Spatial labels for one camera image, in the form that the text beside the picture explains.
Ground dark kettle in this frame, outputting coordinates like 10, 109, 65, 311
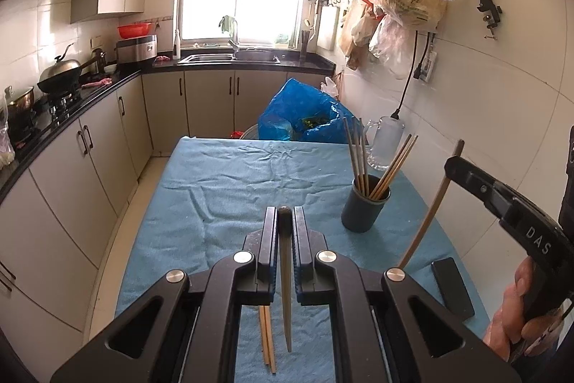
92, 48, 109, 74

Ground dark perforated utensil holder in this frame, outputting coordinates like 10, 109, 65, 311
342, 177, 392, 233

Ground red plastic basin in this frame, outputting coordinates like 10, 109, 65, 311
117, 23, 154, 39

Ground white wall socket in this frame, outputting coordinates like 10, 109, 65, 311
415, 48, 438, 83

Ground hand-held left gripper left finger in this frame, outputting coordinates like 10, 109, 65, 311
50, 206, 279, 383

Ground bunch of wooden chopsticks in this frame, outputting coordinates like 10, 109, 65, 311
342, 117, 419, 201

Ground black power cable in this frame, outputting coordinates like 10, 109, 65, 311
389, 31, 426, 121

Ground clear glass mug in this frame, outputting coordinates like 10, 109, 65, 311
365, 116, 406, 172

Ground bunch of hanging plastic bags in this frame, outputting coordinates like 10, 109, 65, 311
338, 0, 420, 79

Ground cream lower kitchen cabinets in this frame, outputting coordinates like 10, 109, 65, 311
0, 70, 335, 368

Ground silver countertop appliance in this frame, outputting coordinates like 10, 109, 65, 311
116, 34, 158, 65

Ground gas stove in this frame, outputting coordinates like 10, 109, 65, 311
45, 90, 87, 117

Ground steel cooking pot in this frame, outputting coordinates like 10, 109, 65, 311
4, 86, 37, 142

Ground black kitchen countertop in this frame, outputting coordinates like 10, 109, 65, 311
0, 53, 336, 204

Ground clear plastic bag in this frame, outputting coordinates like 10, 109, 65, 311
0, 87, 17, 167

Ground black smartphone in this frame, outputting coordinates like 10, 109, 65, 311
430, 257, 475, 321

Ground white cutting board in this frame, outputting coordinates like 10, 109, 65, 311
316, 6, 340, 51

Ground person's right hand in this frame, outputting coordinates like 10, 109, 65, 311
483, 257, 574, 361

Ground blue towel table cover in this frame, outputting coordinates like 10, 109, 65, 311
114, 136, 491, 383

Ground blue plastic bag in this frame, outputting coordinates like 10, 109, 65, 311
258, 78, 355, 143

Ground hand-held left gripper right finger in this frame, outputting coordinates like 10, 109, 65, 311
291, 206, 523, 383

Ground black wok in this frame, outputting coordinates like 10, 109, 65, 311
37, 43, 102, 93

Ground steel kitchen sink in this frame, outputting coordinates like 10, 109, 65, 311
178, 51, 281, 65

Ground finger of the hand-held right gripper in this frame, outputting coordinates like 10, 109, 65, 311
444, 155, 513, 214

